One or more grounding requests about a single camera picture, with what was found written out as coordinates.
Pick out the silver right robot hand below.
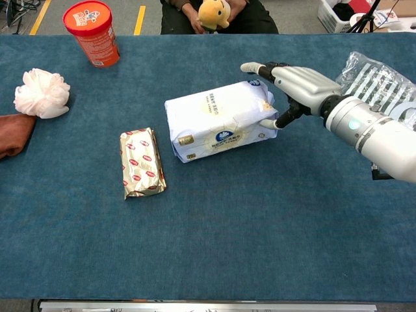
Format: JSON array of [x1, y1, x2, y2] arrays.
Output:
[[240, 61, 343, 130]]

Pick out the white tissue pack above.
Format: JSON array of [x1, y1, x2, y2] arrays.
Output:
[[164, 79, 280, 164]]

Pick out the clear striped plastic bag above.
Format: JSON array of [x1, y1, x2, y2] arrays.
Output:
[[334, 51, 416, 131]]

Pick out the white laundry basket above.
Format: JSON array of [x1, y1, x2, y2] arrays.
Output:
[[317, 0, 378, 34]]

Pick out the seated person in dark clothes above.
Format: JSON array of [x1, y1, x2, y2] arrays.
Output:
[[160, 0, 280, 35]]

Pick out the black tripod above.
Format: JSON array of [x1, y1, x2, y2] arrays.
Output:
[[346, 0, 383, 34]]

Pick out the yellow plush toy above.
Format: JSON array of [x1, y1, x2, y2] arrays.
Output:
[[197, 0, 232, 33]]

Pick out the cardboard box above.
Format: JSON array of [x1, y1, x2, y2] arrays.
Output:
[[378, 0, 416, 18]]

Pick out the blue table cloth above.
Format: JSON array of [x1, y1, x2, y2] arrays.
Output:
[[0, 32, 416, 300]]

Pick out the gold foil snack pack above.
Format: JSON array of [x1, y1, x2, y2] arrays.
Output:
[[119, 127, 168, 201]]

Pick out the orange cylindrical canister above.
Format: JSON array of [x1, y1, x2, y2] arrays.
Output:
[[62, 0, 121, 69]]

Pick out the white mesh bath pouf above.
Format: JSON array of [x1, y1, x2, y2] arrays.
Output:
[[13, 68, 72, 120]]

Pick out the brown towel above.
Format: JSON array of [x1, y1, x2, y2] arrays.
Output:
[[0, 114, 37, 161]]

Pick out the aluminium table edge rail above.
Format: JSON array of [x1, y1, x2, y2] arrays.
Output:
[[38, 299, 378, 312]]

